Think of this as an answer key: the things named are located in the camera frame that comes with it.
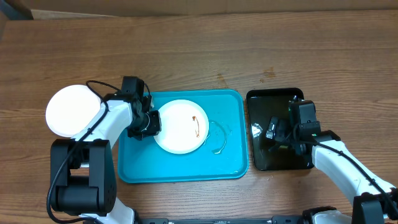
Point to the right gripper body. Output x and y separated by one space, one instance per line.
283 129

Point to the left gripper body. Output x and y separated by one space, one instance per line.
150 126

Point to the white plate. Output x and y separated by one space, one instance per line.
184 127
71 109

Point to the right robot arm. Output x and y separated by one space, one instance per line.
373 199

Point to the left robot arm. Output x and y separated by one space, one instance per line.
82 177

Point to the black water tray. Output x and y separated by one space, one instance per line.
262 105

